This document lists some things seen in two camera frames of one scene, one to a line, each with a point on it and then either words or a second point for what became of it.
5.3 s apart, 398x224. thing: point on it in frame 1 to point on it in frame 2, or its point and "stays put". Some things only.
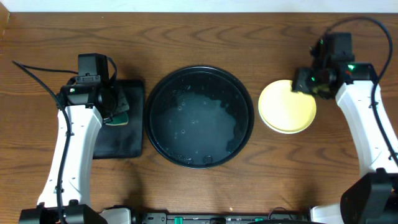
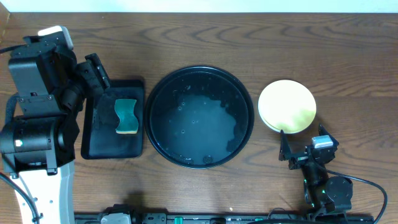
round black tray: (199, 116) stays put
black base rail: (225, 218) stays put
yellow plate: (283, 110) stays put
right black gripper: (298, 81) to (284, 148)
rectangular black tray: (125, 140) stays put
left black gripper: (115, 109) to (97, 72)
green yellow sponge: (119, 119) to (128, 121)
